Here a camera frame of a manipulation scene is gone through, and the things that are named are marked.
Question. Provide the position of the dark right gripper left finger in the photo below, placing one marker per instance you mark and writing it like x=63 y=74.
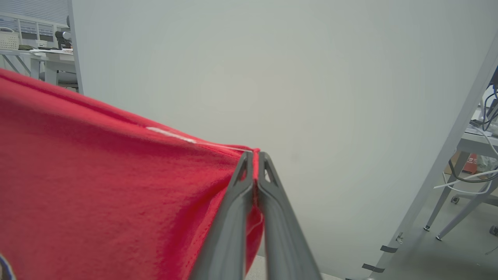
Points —
x=225 y=241

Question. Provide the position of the grey partition post with tape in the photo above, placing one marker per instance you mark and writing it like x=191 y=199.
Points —
x=439 y=155

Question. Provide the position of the white office desk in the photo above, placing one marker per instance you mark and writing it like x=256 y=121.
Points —
x=35 y=56

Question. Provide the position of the small black caster wheel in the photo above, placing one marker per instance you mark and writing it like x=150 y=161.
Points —
x=455 y=200
x=494 y=230

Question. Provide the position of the red white number 23 jersey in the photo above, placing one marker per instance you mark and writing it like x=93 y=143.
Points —
x=97 y=186

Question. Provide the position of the white partition panel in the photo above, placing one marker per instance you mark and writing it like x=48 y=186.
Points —
x=272 y=77

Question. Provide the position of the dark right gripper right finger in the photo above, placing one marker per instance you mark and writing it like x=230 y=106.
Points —
x=284 y=249

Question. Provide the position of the black grey desk device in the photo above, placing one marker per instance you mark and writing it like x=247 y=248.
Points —
x=63 y=39

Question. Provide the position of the black tape strip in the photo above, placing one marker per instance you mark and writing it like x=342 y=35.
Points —
x=389 y=249
x=372 y=268

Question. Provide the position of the grey metal frame table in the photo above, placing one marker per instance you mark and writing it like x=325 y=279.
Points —
x=472 y=146

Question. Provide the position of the orange red box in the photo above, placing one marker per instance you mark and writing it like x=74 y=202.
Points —
x=470 y=164

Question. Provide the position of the white woven basket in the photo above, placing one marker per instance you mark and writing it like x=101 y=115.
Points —
x=8 y=39

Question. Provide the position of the grey partition post with clip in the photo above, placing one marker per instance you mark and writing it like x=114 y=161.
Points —
x=76 y=46

